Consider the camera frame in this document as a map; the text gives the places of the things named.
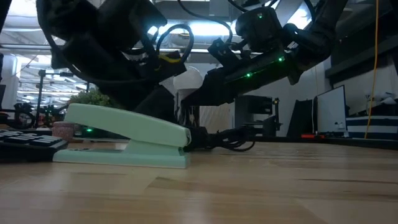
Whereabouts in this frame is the white crumpled fabric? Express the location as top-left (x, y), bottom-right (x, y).
top-left (365, 90), bottom-right (398, 118)

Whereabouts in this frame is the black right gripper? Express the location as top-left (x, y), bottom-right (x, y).
top-left (182, 51), bottom-right (304, 107)

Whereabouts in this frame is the white board panel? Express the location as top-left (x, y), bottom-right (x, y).
top-left (312, 85), bottom-right (348, 138)

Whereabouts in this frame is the yellow cable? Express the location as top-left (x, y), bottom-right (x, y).
top-left (364, 0), bottom-right (381, 139)

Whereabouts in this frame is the black lamp power cable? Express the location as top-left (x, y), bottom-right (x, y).
top-left (186, 126), bottom-right (257, 152)

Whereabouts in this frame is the black monitor stand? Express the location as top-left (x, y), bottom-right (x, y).
top-left (234, 95), bottom-right (282, 137)

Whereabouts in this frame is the navy white striped box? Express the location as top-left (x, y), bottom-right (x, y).
top-left (345, 115), bottom-right (398, 140)

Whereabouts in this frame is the green artificial potted plant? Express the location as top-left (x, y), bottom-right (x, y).
top-left (68, 88), bottom-right (119, 110)

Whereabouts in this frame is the black calculator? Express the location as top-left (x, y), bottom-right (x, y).
top-left (0, 129), bottom-right (68, 163)

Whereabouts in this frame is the black upright panel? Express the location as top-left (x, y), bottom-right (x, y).
top-left (285, 99), bottom-right (314, 138)

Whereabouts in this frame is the black camera stand rig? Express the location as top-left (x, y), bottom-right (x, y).
top-left (34, 68), bottom-right (91, 128)

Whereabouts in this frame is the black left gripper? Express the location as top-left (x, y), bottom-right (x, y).
top-left (51, 40), bottom-right (187, 124)

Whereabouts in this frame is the white lightbulb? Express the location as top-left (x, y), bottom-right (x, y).
top-left (172, 66), bottom-right (203, 103)

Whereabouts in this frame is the mint green stapler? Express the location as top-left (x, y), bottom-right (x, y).
top-left (52, 103), bottom-right (192, 169)

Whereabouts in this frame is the black aluminium table frame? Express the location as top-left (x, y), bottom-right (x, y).
top-left (248, 134), bottom-right (398, 151)

